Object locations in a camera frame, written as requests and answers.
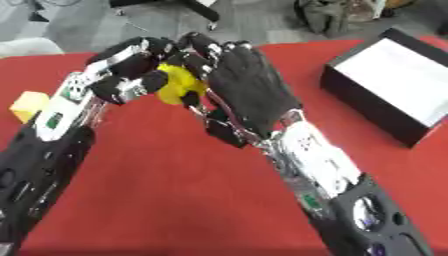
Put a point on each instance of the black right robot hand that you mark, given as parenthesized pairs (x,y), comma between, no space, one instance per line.
(251,86)

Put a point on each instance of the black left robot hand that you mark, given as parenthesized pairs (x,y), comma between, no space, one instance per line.
(131,65)

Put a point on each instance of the yellow toy fruit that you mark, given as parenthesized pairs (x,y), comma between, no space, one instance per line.
(178,83)

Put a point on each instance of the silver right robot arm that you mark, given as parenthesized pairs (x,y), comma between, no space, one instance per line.
(344,186)

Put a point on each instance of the black box white inside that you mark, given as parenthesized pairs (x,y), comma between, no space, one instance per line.
(391,83)

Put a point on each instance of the black office chair base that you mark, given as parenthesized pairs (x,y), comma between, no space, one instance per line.
(169,8)

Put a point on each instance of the grey bag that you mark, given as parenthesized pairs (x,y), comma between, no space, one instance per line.
(329,15)

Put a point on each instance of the white chair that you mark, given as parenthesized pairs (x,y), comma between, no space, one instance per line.
(26,46)

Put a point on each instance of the black tripod foot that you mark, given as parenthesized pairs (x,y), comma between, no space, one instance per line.
(36,13)

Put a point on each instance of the yellow block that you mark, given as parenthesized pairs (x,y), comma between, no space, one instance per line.
(28,106)

